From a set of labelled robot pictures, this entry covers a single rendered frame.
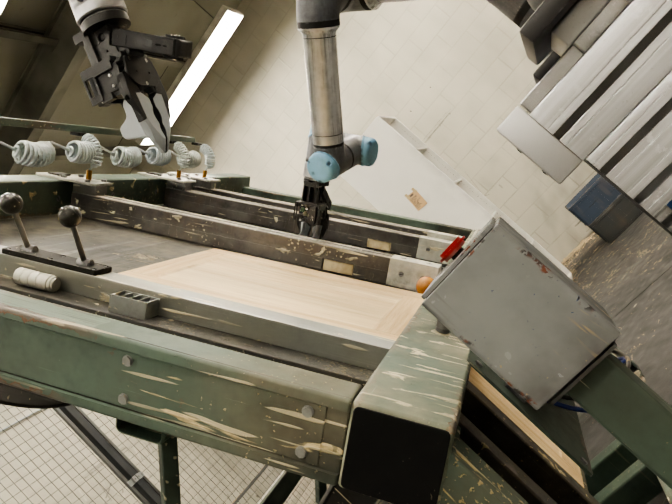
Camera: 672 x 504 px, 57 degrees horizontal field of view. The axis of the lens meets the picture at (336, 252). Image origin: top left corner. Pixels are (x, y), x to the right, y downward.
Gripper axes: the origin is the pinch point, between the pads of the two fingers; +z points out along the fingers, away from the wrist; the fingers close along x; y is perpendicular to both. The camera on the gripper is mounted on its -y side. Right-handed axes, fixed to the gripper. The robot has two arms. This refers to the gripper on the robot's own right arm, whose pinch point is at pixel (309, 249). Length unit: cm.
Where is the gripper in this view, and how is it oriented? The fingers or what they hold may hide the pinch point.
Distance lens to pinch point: 175.1
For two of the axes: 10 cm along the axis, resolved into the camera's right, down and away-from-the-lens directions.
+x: 9.5, 2.0, -2.5
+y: -2.9, 1.7, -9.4
